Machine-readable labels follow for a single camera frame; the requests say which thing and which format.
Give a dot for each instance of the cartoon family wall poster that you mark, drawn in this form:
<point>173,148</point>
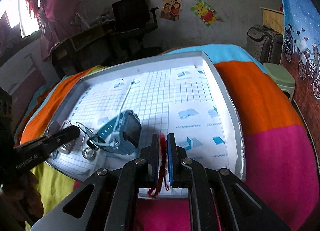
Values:
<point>171,8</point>

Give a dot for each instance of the black office chair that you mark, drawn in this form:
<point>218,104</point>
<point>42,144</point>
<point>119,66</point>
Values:
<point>130,13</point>

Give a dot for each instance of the dark wooden desk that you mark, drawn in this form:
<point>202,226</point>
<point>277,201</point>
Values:
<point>82,43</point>

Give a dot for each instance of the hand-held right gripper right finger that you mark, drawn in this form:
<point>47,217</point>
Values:
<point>171,156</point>

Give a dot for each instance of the blue printed curtain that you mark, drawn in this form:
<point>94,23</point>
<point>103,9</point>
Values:
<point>300,46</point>

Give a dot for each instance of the beige hair claw clip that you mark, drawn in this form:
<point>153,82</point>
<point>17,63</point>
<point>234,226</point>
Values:
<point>66,123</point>

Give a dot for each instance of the pink curtain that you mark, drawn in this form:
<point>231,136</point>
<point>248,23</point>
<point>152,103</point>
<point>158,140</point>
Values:
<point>57,8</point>

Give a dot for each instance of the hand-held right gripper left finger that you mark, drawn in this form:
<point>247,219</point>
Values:
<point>156,151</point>

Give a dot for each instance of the window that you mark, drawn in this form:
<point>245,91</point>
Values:
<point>17,16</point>

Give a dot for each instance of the white cardboard box tray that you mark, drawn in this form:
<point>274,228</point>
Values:
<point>175,111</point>

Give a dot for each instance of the green plastic stool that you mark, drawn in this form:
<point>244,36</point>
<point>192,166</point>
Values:
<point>277,76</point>

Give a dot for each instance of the wooden board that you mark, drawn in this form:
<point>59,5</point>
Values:
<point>272,21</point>

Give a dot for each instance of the yellow bear wall poster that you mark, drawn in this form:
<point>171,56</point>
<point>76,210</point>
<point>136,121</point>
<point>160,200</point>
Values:
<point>205,13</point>

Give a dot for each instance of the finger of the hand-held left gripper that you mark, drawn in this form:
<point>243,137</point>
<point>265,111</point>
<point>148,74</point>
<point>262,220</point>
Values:
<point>60,137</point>

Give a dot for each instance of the grey patterned suitcase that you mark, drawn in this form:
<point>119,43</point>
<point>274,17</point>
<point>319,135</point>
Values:
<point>258,43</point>

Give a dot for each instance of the blue smart watch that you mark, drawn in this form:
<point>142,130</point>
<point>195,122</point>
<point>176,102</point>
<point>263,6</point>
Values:
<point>125,128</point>

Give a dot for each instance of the colourful patchwork blanket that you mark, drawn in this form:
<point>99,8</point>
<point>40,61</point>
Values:
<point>270,133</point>

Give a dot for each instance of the dark suitcase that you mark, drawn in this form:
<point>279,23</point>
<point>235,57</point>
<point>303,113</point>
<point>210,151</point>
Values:
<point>277,48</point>

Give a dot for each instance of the thin glasses frame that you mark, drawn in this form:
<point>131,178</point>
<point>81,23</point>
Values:
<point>86,128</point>

